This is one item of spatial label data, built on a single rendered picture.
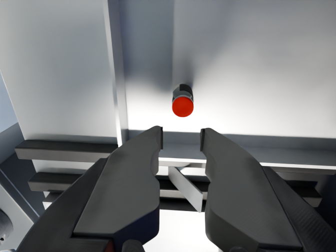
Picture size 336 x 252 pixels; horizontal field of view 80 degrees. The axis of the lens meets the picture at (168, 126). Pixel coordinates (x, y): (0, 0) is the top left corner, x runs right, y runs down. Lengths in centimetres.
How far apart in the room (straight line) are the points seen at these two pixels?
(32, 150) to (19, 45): 12
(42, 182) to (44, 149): 6
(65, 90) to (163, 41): 13
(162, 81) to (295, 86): 14
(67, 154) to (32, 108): 7
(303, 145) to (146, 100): 20
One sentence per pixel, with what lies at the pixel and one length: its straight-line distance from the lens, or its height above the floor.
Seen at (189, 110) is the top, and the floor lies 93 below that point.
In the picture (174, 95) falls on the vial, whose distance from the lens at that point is 20.
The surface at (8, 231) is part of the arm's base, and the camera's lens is 68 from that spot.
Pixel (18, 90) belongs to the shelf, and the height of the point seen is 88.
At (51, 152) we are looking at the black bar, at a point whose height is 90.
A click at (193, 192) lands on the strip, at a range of 25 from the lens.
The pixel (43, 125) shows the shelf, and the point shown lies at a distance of 31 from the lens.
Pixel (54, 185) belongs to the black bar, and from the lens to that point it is 33.
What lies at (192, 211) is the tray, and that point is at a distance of 29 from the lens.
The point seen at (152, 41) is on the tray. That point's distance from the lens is 22.
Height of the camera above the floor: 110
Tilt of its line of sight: 63 degrees down
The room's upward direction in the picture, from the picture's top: 173 degrees counter-clockwise
